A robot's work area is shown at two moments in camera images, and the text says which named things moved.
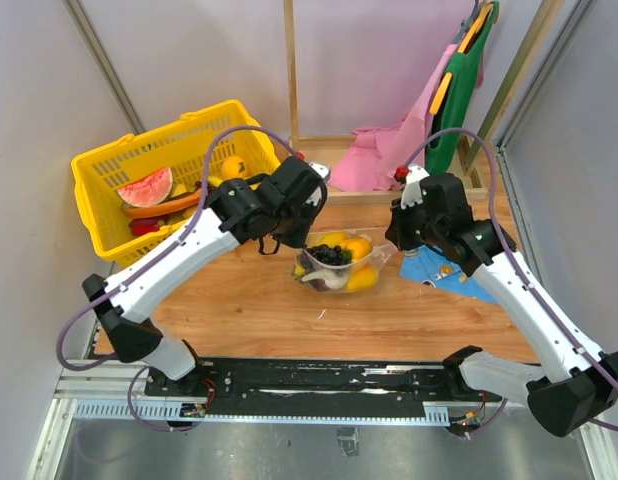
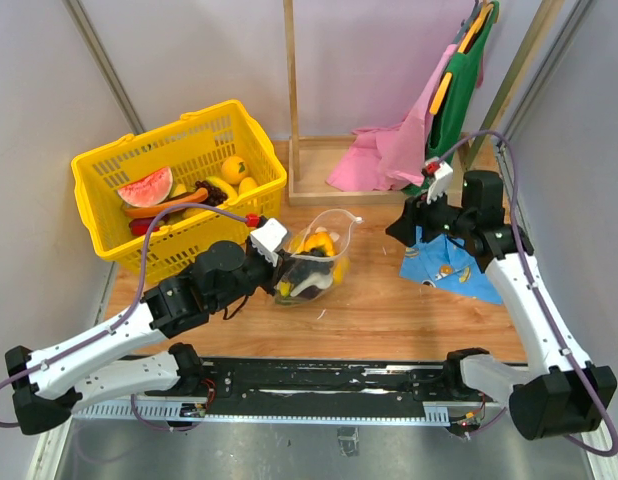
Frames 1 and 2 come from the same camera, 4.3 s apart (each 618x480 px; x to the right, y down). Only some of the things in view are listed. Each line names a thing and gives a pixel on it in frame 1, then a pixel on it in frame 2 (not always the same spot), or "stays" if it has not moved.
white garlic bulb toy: (333, 279) → (319, 279)
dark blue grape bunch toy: (328, 254) → (298, 270)
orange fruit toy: (234, 167) stays
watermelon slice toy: (148, 190) stays
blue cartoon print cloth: (432, 265) stays
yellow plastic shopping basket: (193, 146) stays
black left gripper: (298, 240) → (274, 273)
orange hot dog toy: (136, 212) stays
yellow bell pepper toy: (361, 248) → (319, 239)
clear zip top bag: (342, 261) → (317, 259)
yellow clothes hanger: (440, 93) stays
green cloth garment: (452, 112) stays
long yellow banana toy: (330, 239) → (285, 288)
